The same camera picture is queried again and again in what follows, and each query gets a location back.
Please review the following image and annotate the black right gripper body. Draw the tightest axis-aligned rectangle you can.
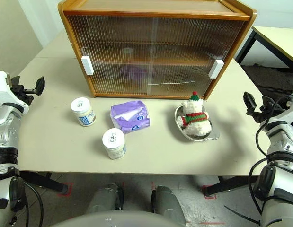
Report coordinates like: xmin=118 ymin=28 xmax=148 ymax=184
xmin=252 ymin=103 xmax=283 ymax=124

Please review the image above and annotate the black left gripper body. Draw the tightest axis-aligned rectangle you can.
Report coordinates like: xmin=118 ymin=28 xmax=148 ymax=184
xmin=11 ymin=84 xmax=37 ymax=106

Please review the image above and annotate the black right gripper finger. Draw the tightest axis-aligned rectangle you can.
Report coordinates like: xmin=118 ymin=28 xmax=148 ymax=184
xmin=243 ymin=91 xmax=257 ymax=116
xmin=261 ymin=95 xmax=276 ymax=109

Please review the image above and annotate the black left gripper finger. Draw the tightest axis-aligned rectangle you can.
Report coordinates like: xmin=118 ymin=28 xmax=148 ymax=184
xmin=7 ymin=76 xmax=21 ymax=87
xmin=34 ymin=76 xmax=46 ymax=96

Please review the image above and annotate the white door handle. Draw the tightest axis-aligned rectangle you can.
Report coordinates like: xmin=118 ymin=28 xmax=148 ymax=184
xmin=208 ymin=60 xmax=224 ymax=79
xmin=80 ymin=55 xmax=94 ymax=76

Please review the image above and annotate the white jar blue label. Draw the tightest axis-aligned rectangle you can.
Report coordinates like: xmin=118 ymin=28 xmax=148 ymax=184
xmin=70 ymin=96 xmax=97 ymax=127
xmin=102 ymin=128 xmax=127 ymax=161

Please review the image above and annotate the white plush toy striped scarf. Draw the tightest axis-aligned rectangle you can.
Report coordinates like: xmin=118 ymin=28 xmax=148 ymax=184
xmin=180 ymin=90 xmax=213 ymax=138

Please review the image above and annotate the silver metal tray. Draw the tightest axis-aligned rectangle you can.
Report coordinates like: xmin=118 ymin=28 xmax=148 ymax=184
xmin=174 ymin=105 xmax=221 ymax=142

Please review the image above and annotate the ribbed glass sliding door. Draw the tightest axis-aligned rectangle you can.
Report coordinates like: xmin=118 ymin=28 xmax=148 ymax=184
xmin=65 ymin=14 xmax=159 ymax=96
xmin=148 ymin=17 xmax=249 ymax=97

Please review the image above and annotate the purple tissue pack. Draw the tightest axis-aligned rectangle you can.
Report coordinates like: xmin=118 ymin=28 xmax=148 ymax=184
xmin=110 ymin=100 xmax=151 ymax=135

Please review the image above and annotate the wooden cabinet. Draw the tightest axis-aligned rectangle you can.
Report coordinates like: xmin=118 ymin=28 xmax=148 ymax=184
xmin=57 ymin=0 xmax=257 ymax=101

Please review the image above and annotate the black table leg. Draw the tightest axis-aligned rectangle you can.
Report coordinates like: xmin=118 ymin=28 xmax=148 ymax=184
xmin=19 ymin=171 xmax=68 ymax=195
xmin=203 ymin=175 xmax=258 ymax=198

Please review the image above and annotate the grey right robot leg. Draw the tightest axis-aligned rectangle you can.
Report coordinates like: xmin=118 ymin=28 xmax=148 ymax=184
xmin=151 ymin=185 xmax=187 ymax=227

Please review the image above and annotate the grey robot leg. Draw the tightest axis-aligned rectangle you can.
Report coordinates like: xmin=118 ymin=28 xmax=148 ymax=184
xmin=151 ymin=185 xmax=187 ymax=227
xmin=86 ymin=183 xmax=125 ymax=214

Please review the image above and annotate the grey left robot leg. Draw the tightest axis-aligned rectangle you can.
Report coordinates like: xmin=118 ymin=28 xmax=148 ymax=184
xmin=86 ymin=183 xmax=125 ymax=214

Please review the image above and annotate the silver robot torso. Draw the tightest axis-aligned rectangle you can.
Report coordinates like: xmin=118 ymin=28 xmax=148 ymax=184
xmin=50 ymin=211 xmax=176 ymax=227

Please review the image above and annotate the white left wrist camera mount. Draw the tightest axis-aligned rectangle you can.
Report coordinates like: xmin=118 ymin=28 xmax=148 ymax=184
xmin=0 ymin=70 xmax=30 ymax=115

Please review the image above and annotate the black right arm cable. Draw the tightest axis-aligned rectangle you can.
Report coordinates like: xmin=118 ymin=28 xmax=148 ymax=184
xmin=248 ymin=94 xmax=293 ymax=227

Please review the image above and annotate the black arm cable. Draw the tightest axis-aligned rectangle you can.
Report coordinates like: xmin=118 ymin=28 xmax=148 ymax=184
xmin=17 ymin=176 xmax=44 ymax=227
xmin=248 ymin=94 xmax=293 ymax=227

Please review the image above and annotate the beige side table black frame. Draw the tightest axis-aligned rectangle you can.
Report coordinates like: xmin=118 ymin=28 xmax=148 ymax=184
xmin=235 ymin=26 xmax=293 ymax=71

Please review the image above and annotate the black cable tie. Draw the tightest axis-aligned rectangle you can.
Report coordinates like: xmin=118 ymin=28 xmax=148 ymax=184
xmin=223 ymin=205 xmax=261 ymax=226

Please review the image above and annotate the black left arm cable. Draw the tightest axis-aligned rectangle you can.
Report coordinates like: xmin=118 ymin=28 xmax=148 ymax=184
xmin=17 ymin=176 xmax=44 ymax=227

